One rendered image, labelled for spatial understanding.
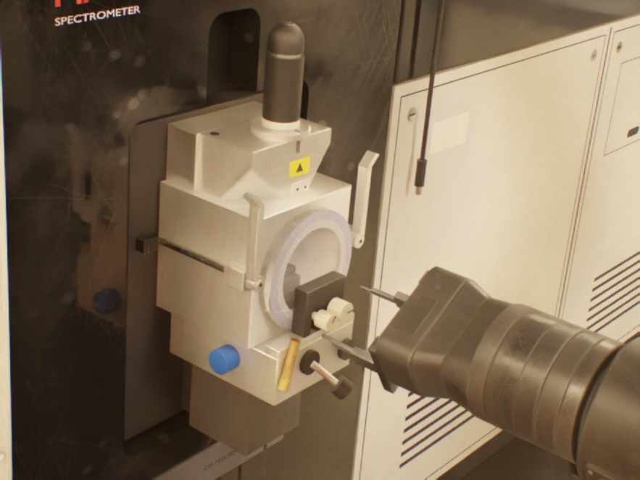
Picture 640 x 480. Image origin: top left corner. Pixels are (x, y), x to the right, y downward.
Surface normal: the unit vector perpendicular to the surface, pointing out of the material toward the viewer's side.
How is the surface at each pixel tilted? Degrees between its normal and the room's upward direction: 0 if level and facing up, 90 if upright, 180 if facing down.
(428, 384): 120
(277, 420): 90
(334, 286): 90
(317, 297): 90
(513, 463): 0
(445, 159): 90
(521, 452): 0
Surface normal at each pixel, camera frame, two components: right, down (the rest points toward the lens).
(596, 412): -0.54, -0.14
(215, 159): -0.64, 0.26
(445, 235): 0.77, 0.30
